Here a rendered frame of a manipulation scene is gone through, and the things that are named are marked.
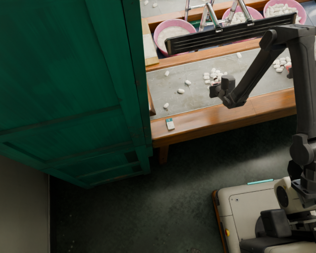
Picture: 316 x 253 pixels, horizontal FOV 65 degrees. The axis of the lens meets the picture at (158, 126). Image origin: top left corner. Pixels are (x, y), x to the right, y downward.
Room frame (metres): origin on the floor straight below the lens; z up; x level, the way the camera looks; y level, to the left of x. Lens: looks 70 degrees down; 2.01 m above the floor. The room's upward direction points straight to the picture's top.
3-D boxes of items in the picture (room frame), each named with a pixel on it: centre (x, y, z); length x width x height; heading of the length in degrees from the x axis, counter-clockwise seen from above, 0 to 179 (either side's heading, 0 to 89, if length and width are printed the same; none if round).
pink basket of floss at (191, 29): (1.04, -0.11, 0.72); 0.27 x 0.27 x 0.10
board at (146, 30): (0.99, 0.10, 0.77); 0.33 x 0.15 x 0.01; 14
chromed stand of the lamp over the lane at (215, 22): (0.89, -0.33, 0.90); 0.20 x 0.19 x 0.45; 104
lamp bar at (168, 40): (0.81, -0.34, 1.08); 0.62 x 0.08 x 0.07; 104
